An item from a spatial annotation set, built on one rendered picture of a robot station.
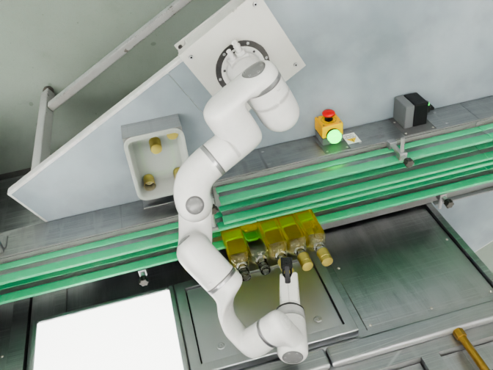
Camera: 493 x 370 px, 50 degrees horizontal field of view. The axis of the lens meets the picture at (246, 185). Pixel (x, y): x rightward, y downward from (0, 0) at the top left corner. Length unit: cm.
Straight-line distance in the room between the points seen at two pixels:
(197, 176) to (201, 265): 20
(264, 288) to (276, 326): 40
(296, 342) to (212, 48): 78
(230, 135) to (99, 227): 65
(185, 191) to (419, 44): 94
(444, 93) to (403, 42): 27
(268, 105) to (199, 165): 20
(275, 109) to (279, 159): 46
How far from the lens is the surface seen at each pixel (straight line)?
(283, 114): 123
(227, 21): 146
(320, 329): 154
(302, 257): 153
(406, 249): 182
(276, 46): 152
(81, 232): 170
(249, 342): 130
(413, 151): 173
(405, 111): 178
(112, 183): 172
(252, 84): 118
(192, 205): 119
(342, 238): 184
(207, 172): 121
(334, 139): 168
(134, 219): 169
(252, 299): 162
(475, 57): 194
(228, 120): 118
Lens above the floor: 217
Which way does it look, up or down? 52 degrees down
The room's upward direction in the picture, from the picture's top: 156 degrees clockwise
